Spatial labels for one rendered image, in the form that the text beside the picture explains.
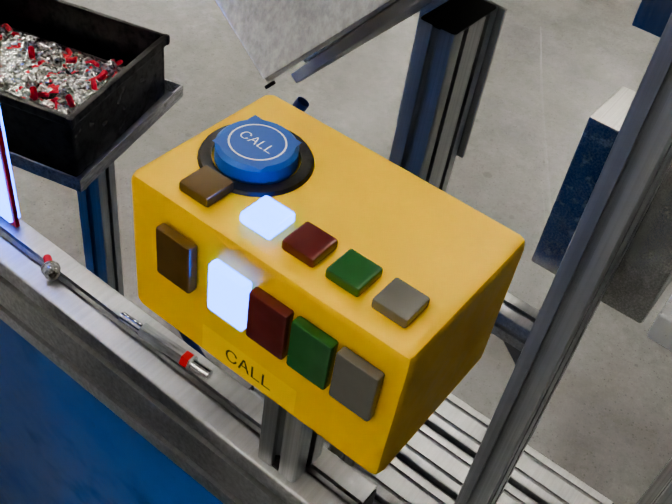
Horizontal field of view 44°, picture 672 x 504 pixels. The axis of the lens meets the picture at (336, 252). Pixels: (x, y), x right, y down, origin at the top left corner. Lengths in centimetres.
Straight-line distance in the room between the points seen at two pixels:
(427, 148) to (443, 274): 59
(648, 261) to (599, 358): 89
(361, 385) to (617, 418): 146
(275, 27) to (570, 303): 45
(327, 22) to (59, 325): 33
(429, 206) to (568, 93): 227
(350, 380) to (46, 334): 36
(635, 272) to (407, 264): 67
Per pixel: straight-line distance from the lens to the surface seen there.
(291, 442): 51
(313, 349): 35
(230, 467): 57
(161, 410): 59
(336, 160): 41
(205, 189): 38
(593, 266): 92
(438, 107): 92
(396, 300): 34
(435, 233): 38
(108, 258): 97
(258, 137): 40
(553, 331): 101
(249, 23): 74
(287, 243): 36
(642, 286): 102
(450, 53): 88
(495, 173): 224
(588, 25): 307
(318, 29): 73
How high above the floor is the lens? 132
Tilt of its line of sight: 44 degrees down
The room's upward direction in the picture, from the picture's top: 10 degrees clockwise
